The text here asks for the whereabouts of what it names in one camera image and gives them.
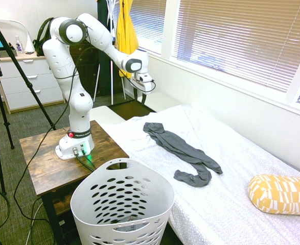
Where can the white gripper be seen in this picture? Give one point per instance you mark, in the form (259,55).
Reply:
(143,86)

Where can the dark grey garment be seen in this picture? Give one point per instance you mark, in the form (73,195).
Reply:
(180,150)

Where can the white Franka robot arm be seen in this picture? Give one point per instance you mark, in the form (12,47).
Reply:
(63,58)

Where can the white perforated laundry basket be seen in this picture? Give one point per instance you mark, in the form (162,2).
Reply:
(162,194)

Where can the grey clothes in basket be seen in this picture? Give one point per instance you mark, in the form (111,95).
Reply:
(132,227)

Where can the white coat stand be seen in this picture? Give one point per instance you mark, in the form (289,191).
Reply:
(112,76)

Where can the dark hanging garment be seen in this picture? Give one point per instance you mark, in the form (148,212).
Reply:
(105,76)

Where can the dark wooden dresser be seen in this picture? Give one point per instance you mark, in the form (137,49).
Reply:
(87,76)

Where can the yellow hanging jacket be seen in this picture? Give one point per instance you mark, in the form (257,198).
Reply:
(125,33)

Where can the narrow white window blind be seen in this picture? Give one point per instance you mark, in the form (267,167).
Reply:
(149,23)

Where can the white drawer dresser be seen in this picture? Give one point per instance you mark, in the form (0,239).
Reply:
(37,84)

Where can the white dotted bed cover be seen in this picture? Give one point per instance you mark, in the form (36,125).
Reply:
(229,166)

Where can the dark green backpack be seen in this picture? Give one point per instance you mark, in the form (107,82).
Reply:
(41,38)

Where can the rustic wooden side table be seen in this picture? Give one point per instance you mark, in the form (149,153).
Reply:
(45,163)

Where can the wide white window blind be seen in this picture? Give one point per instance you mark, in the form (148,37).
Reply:
(241,38)

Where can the white desk lamp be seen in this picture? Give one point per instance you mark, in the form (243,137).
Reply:
(29,44)

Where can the clear plastic bottle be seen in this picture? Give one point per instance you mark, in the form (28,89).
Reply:
(19,47)

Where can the grey storage box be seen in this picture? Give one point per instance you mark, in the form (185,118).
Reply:
(5,53)

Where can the yellow white patterned pillow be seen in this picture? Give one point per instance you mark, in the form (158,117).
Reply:
(280,194)

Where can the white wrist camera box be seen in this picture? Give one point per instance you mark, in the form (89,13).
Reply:
(143,76)

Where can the black camera tripod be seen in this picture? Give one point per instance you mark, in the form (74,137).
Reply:
(27,81)

